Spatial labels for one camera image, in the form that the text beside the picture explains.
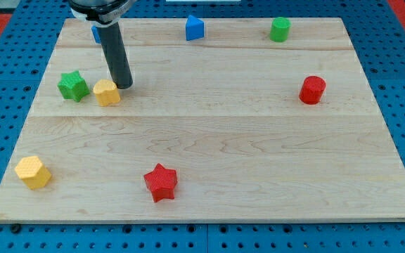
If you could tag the green cylinder block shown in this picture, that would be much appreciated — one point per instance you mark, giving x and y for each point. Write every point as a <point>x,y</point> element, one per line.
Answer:
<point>280,28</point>

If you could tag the light wooden board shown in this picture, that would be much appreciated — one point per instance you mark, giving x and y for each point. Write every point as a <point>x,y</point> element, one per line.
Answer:
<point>224,112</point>

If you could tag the blue triangle block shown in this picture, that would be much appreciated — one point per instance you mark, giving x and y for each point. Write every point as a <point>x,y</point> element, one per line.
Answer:
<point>195,28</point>

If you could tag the yellow hexagon block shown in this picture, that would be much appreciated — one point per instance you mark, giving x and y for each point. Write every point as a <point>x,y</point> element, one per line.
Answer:
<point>32,172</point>

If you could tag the red star block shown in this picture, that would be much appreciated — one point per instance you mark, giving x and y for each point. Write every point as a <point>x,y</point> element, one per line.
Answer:
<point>161,182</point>

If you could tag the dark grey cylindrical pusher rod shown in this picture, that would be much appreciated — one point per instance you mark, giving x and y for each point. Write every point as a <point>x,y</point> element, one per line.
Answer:
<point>115,55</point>

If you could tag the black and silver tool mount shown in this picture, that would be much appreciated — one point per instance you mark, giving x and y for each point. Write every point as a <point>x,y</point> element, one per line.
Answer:
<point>100,12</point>

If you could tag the green star block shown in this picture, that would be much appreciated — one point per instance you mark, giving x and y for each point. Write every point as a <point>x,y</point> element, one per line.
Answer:
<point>73,86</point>

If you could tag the blue block behind rod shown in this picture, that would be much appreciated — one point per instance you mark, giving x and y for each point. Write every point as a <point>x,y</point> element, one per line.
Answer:
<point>95,33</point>

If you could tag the red cylinder block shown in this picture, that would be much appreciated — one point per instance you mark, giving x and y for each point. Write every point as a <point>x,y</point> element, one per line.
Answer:
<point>312,90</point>

